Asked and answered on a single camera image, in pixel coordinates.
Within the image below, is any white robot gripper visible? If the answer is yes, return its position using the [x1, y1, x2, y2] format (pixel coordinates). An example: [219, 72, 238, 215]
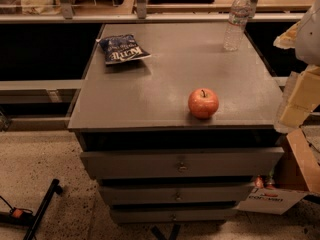
[273, 0, 320, 128]

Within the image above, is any clear plastic water bottle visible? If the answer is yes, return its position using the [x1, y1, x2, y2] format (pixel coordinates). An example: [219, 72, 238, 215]
[223, 0, 251, 51]

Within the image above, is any red apple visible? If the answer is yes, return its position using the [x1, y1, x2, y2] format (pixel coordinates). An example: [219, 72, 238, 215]
[188, 88, 219, 119]

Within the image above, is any red small bottle on floor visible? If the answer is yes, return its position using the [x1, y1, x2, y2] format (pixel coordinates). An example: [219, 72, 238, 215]
[255, 176, 264, 189]

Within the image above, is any brown cardboard box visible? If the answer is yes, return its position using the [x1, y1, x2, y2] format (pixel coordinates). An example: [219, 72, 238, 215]
[275, 129, 320, 194]

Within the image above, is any white printed cardboard flap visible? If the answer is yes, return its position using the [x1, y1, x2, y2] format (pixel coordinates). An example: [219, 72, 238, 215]
[238, 188, 307, 215]

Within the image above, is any top drawer knob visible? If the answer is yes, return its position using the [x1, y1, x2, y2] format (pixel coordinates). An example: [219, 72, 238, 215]
[177, 162, 187, 172]

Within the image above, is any grey drawer cabinet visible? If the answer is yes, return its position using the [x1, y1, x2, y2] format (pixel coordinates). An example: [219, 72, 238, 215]
[69, 23, 283, 224]

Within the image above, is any middle drawer knob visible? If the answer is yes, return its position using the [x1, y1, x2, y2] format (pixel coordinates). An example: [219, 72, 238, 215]
[175, 192, 182, 201]

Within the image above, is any blue Kettle chips bag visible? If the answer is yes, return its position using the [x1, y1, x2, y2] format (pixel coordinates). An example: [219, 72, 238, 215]
[96, 34, 151, 65]

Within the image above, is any black metal stand leg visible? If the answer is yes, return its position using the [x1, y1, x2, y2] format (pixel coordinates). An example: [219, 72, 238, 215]
[23, 179, 63, 240]

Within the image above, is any orange black floor clamp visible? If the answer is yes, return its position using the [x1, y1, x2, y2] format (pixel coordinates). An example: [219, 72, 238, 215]
[0, 196, 34, 226]

